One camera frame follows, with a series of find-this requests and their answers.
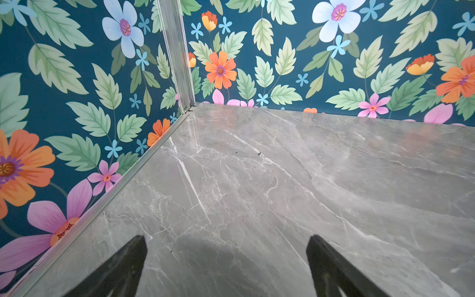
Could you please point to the aluminium frame corner post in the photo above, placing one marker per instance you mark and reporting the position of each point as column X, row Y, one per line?
column 175, row 39

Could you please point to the aluminium frame bottom rail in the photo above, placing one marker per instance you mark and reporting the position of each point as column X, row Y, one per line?
column 50, row 257

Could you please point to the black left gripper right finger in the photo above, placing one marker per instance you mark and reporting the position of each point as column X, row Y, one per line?
column 334, row 276

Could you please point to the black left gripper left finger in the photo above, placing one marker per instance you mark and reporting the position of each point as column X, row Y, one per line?
column 119, row 276

